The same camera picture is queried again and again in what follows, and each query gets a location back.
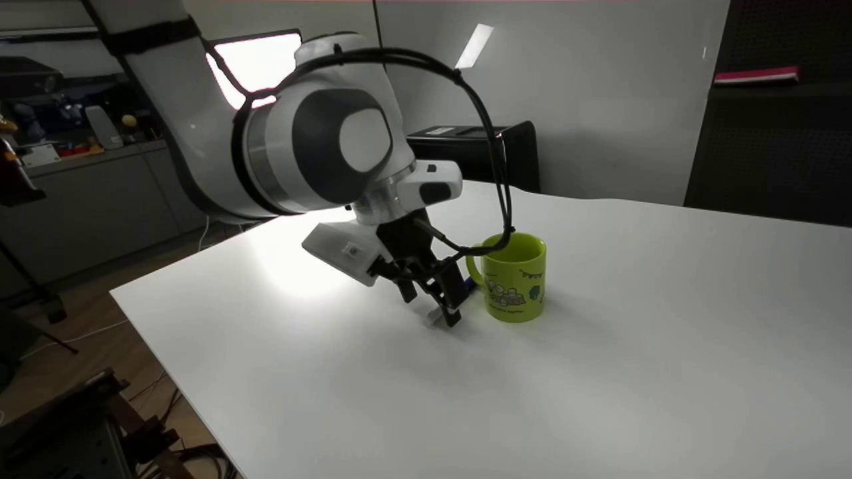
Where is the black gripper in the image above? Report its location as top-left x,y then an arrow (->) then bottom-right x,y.
367,211 -> 475,331

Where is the green mug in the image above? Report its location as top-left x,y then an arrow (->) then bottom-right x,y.
465,233 -> 548,324

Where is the black low cabinet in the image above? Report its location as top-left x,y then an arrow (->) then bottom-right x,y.
405,120 -> 544,194

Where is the bright LED light panel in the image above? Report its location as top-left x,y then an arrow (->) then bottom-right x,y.
204,29 -> 307,114

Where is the grey counter cabinet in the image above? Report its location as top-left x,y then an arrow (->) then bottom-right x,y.
0,136 -> 211,298

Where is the white bottle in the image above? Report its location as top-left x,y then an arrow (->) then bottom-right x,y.
82,104 -> 125,153

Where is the dark shelf unit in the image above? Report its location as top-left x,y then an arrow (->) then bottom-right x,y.
685,0 -> 852,229

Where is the pink book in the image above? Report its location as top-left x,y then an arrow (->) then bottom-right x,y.
712,64 -> 802,89

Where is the black tripod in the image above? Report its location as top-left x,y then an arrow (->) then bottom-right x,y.
0,130 -> 82,356

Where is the grey overhead shelf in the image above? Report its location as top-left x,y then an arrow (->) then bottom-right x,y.
0,0 -> 105,42

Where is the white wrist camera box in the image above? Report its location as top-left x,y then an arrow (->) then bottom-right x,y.
298,221 -> 385,290

